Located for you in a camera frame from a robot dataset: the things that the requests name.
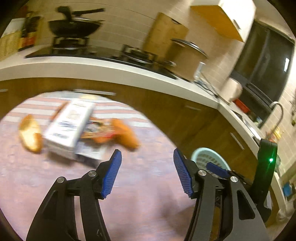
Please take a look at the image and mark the large steel pot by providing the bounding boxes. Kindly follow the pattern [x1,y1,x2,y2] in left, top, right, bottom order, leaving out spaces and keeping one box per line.
[164,38,208,81]

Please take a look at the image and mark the wooden cutting board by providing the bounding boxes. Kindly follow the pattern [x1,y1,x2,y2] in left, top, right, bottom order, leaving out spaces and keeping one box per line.
[142,12,189,62]

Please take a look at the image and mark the white plastic trash basket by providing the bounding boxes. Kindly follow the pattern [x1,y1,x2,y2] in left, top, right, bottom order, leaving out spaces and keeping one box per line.
[191,148,231,171]

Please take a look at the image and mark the white kitchen countertop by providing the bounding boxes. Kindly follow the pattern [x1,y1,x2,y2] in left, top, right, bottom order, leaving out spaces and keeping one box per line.
[0,49,285,209]

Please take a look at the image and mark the black wok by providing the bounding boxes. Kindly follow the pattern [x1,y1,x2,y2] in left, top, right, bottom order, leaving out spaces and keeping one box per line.
[48,6,105,38]

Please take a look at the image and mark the yellow plastic basket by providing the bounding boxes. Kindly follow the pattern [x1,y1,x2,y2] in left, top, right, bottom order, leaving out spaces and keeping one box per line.
[0,31,21,61]

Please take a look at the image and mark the wooden lower cabinets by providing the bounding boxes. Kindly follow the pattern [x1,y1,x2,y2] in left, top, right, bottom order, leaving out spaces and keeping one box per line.
[0,77,278,227]

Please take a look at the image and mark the steel sink faucet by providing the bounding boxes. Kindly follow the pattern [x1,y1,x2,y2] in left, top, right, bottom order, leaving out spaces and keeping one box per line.
[267,101,285,137]

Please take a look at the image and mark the large pomelo peel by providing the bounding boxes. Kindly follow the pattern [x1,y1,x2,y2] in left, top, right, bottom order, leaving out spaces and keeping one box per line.
[18,114,43,153]

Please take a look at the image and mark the white electric kettle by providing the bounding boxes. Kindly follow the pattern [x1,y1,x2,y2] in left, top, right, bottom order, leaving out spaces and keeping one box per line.
[220,77,243,103]

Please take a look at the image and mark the orange peel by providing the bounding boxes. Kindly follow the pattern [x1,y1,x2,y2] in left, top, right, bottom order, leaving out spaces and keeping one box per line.
[111,118,140,151]

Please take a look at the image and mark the gas stove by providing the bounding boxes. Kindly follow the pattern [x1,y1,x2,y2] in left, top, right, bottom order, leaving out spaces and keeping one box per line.
[25,37,177,80]

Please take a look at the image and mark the orange snack wrapper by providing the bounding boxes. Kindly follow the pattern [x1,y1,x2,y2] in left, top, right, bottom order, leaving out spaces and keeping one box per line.
[81,117,116,144]

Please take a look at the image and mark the upper wall cabinet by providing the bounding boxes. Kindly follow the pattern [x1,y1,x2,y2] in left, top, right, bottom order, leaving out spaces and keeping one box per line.
[191,0,256,43]

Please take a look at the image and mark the white cardboard box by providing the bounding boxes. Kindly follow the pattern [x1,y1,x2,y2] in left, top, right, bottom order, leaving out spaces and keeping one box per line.
[43,99,95,160]

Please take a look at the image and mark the sauce bottles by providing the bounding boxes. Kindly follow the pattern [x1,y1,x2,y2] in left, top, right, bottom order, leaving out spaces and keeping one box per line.
[18,11,42,52]

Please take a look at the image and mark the black white carton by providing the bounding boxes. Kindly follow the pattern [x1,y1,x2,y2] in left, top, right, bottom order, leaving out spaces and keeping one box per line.
[75,136,108,168]

